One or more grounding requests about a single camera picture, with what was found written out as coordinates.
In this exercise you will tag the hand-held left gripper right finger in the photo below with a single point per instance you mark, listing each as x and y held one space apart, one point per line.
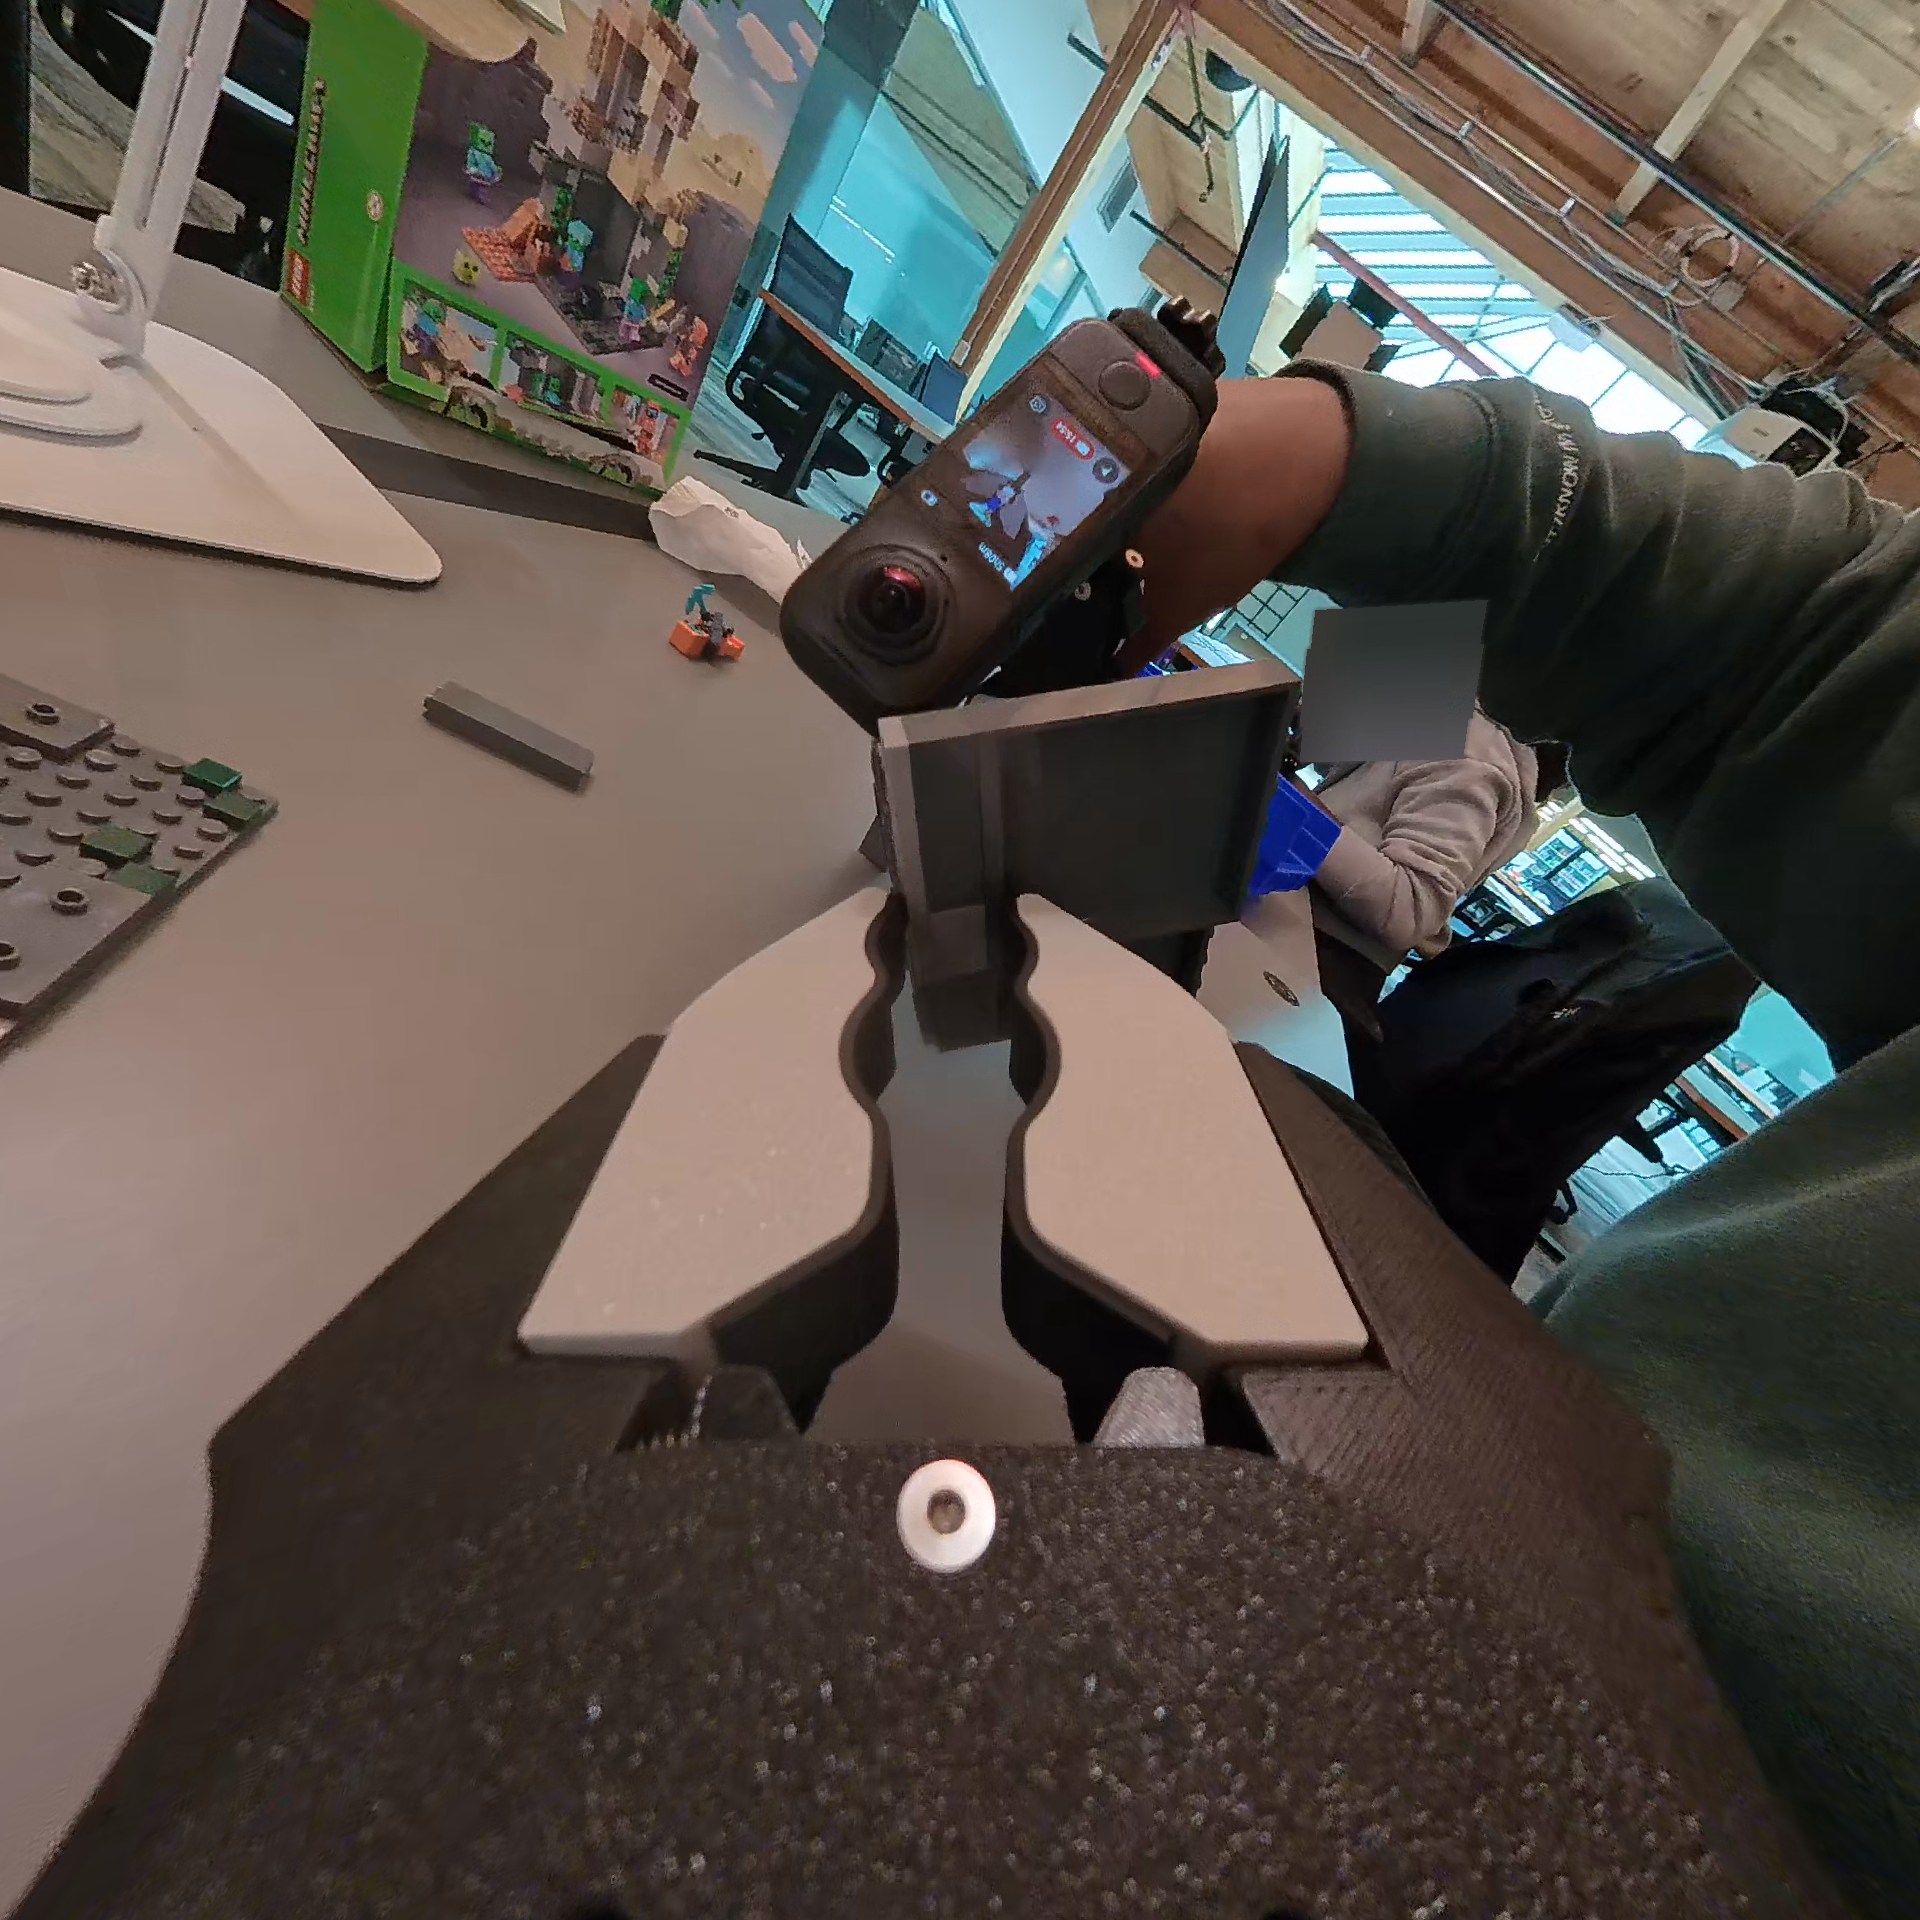
1184 1184

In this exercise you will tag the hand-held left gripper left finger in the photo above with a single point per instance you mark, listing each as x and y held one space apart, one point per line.
720 1171

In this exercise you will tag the grey toy brick wall assembly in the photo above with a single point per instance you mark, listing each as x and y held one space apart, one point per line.
1108 811

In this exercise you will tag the person's right forearm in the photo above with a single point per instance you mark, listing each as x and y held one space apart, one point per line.
1651 600

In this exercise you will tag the person's right hand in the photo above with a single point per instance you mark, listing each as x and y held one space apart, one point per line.
1229 511

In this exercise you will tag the orange and teal brick figure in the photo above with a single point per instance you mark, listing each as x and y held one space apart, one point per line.
698 644

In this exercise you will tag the white crumpled paper bag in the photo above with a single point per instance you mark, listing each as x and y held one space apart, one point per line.
720 534

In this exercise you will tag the black office chair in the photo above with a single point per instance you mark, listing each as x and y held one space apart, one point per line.
802 347

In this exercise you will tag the long grey toy brick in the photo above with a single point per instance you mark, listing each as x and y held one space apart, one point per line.
510 734

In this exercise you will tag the blue bin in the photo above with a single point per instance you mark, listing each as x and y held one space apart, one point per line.
1290 839

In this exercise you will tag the black bag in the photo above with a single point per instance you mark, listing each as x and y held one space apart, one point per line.
1529 1049

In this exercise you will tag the green toy brick set box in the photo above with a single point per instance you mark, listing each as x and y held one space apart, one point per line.
524 225

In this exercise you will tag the black monitor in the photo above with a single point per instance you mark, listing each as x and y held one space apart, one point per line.
1258 271

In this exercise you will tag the person's green sweater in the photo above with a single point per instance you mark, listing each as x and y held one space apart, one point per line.
1769 1425

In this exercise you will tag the grey and green brick build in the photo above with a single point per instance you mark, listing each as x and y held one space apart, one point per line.
90 855

